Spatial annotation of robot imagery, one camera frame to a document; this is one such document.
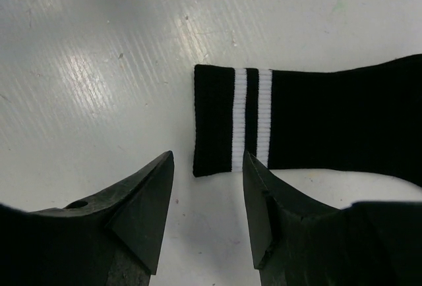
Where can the black sock white stripes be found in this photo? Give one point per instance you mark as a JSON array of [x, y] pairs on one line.
[[365, 120]]

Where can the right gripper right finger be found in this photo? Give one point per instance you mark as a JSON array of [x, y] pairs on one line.
[[297, 240]]

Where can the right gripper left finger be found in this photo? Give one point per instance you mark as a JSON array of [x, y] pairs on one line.
[[113, 237]]

